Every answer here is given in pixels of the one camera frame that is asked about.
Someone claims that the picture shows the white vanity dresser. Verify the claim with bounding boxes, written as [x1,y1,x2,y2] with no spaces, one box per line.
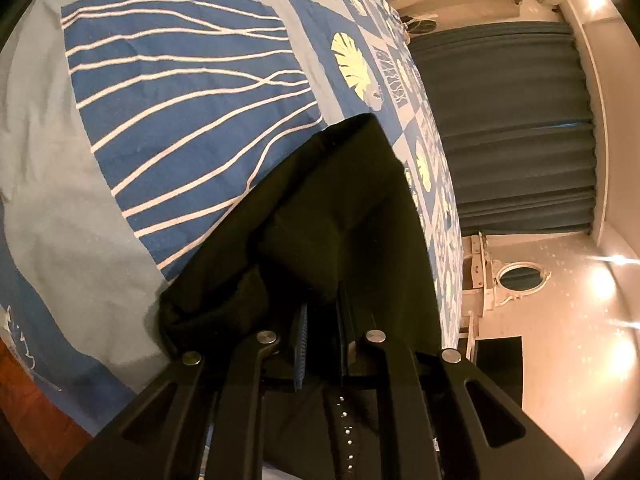
[459,232,495,362]

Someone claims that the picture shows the black pants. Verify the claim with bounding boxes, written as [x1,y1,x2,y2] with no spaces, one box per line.
[158,112,444,480]

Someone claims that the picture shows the black television screen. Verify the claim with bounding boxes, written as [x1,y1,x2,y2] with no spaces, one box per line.
[474,336,524,406]

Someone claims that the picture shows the blue patterned bed sheet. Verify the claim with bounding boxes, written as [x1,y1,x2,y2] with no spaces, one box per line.
[1,0,462,434]

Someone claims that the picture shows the small desk fan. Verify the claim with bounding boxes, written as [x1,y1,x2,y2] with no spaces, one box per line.
[401,15,437,36]

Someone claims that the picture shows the dark green curtain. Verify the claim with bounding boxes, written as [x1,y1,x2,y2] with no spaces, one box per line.
[409,22,597,235]

